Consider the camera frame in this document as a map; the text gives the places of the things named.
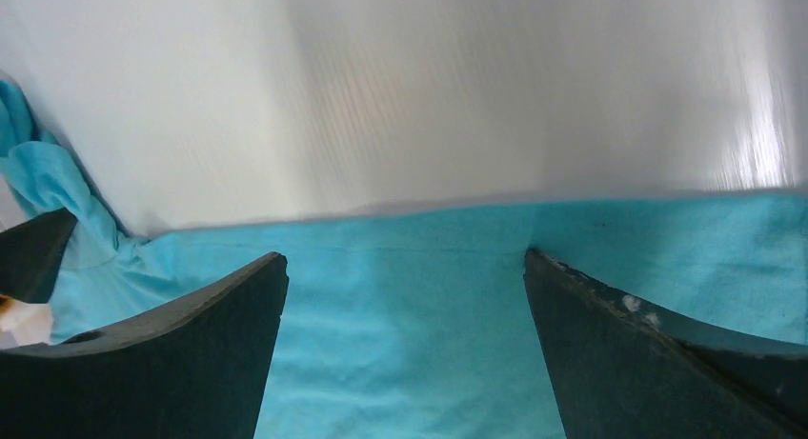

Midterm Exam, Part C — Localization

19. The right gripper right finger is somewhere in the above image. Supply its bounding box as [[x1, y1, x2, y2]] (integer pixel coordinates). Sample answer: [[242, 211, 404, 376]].
[[524, 249, 807, 438]]

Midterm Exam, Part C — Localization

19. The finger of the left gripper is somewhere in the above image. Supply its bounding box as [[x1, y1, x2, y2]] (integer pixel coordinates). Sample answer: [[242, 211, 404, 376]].
[[1, 209, 77, 304]]

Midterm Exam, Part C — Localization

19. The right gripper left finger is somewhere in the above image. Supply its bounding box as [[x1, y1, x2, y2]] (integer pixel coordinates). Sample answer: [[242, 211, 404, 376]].
[[1, 253, 289, 438]]

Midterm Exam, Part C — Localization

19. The cyan t-shirt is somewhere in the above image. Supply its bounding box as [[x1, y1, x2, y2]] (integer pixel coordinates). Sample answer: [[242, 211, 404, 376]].
[[1, 82, 807, 438]]

